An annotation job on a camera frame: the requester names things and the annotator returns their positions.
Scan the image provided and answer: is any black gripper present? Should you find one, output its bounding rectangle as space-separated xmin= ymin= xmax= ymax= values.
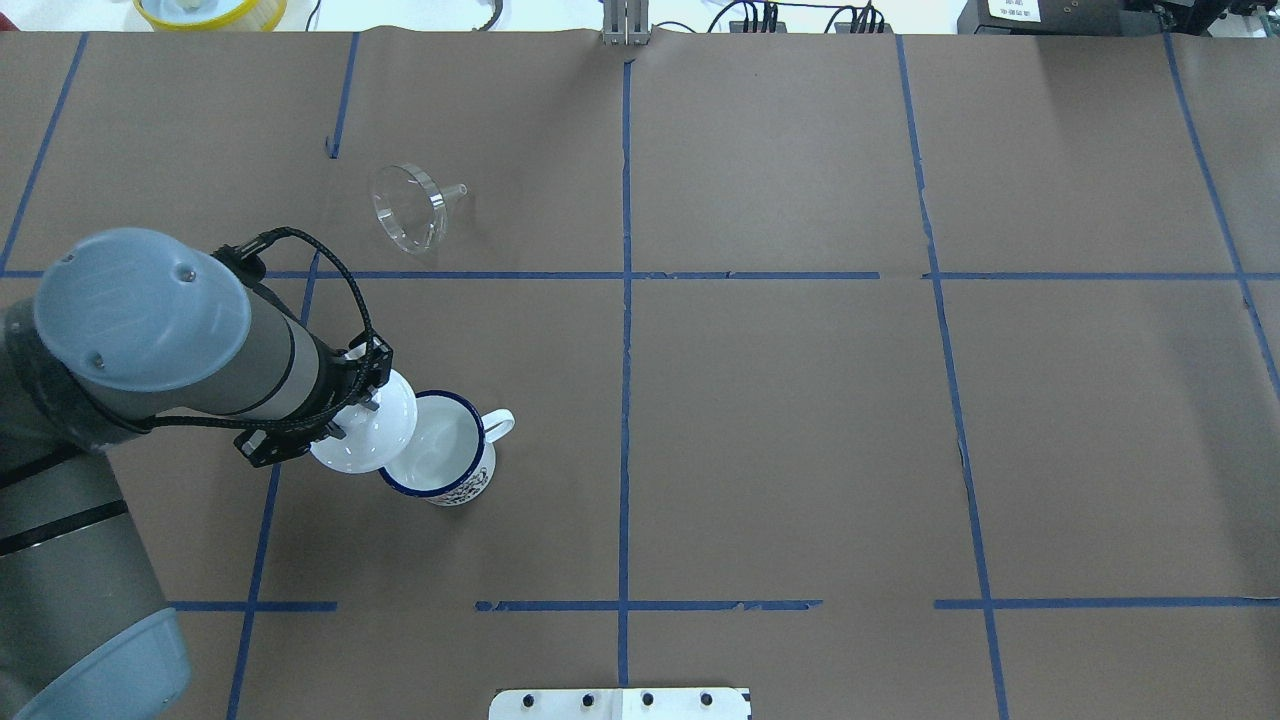
xmin=236 ymin=334 xmax=393 ymax=468

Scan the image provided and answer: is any white cup lid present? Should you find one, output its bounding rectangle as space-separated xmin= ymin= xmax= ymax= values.
xmin=308 ymin=369 xmax=419 ymax=474

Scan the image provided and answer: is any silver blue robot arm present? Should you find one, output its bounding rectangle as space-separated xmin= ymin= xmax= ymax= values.
xmin=3 ymin=227 xmax=393 ymax=719

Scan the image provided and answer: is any white enamel cup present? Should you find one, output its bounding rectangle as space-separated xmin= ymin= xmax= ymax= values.
xmin=378 ymin=389 xmax=516 ymax=507

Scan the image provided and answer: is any yellow tape roll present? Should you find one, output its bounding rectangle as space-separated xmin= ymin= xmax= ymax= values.
xmin=132 ymin=1 xmax=289 ymax=32

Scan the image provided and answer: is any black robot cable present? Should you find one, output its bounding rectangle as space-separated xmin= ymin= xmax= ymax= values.
xmin=210 ymin=227 xmax=381 ymax=351

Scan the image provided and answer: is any aluminium frame post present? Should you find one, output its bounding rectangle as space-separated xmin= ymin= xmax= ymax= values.
xmin=600 ymin=0 xmax=652 ymax=46

